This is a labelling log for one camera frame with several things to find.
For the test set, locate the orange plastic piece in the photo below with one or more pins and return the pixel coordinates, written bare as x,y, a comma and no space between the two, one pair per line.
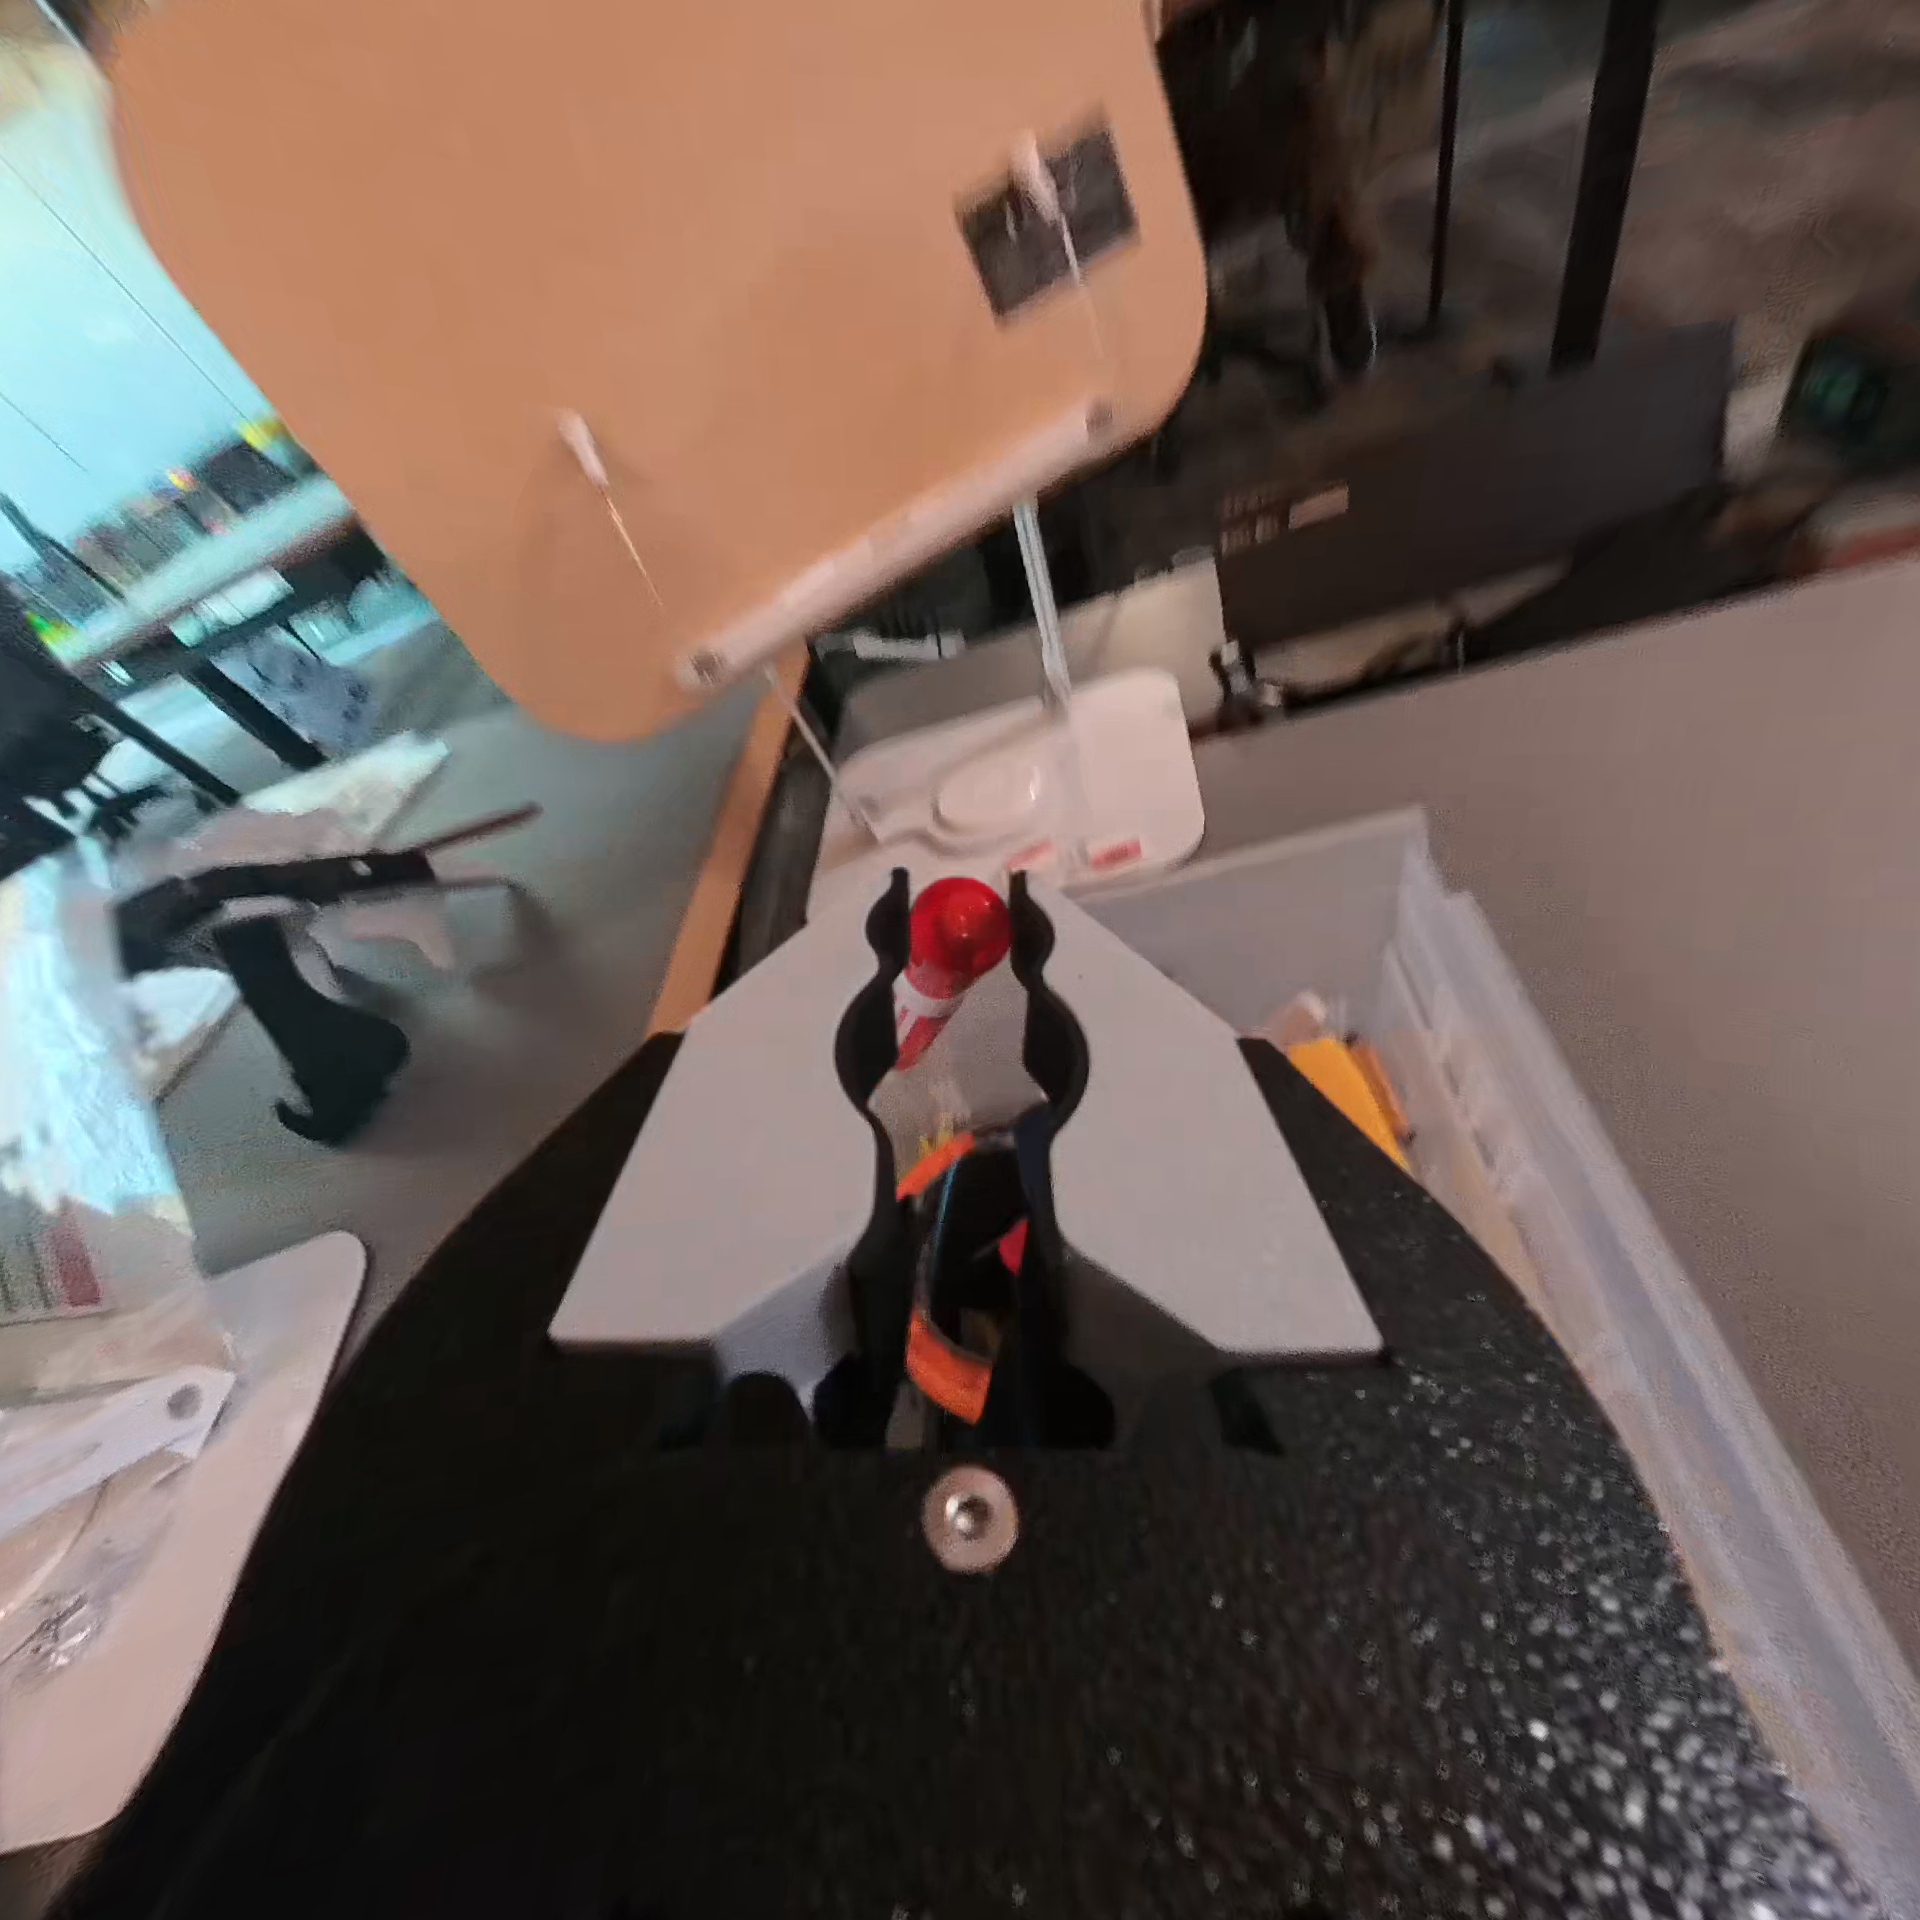
946,1358

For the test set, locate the wooden book stand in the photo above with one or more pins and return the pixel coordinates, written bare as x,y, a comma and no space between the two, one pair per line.
598,301

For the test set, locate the clear plastic bin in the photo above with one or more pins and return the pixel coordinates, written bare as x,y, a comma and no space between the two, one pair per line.
1262,898

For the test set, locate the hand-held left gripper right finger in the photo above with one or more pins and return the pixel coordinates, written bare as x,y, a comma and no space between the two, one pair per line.
1188,1186

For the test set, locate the black and white gripper device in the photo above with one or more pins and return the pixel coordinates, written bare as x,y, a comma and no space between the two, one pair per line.
324,1035

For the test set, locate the white flat board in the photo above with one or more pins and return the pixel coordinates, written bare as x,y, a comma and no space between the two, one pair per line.
286,1322

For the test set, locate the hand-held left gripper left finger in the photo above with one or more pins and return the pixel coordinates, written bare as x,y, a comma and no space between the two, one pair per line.
718,1186

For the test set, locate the red whiteboard marker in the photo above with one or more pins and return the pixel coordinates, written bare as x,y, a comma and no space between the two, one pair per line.
958,931

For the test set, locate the black tripod stand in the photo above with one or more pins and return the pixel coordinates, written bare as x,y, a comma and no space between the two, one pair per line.
1604,182

